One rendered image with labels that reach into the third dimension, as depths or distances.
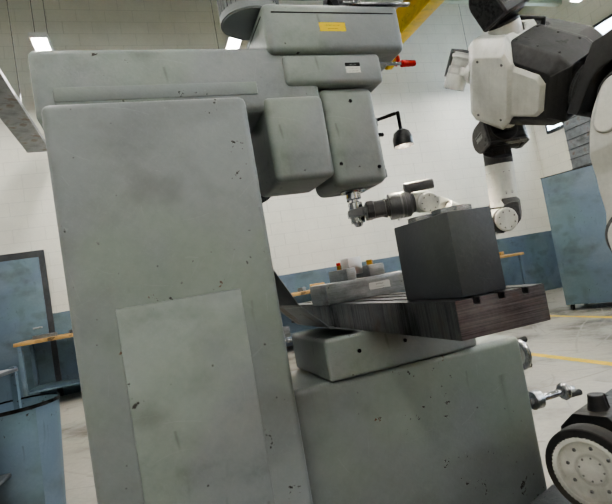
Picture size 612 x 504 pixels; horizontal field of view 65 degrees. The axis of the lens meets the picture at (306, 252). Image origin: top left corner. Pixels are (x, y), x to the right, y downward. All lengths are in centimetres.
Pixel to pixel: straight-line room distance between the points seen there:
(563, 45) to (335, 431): 120
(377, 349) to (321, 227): 719
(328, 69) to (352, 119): 17
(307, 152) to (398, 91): 857
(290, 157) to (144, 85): 45
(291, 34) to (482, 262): 91
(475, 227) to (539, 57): 57
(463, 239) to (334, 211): 766
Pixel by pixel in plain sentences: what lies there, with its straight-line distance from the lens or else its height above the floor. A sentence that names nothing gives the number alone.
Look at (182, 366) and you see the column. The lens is 124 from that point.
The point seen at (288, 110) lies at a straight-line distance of 151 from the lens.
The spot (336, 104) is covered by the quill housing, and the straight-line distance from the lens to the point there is 160.
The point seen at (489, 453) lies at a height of 42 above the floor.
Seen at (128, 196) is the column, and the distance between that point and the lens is 126.
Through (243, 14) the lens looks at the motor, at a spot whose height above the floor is 189.
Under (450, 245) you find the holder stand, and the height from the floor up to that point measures 106.
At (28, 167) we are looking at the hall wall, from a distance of 843.
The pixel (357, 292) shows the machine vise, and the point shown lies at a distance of 165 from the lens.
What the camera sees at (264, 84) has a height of 164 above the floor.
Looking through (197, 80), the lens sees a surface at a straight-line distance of 150.
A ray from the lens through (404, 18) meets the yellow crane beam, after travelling 872.
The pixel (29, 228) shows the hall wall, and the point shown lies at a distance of 823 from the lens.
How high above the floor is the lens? 104
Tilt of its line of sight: 3 degrees up
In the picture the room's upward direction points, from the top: 10 degrees counter-clockwise
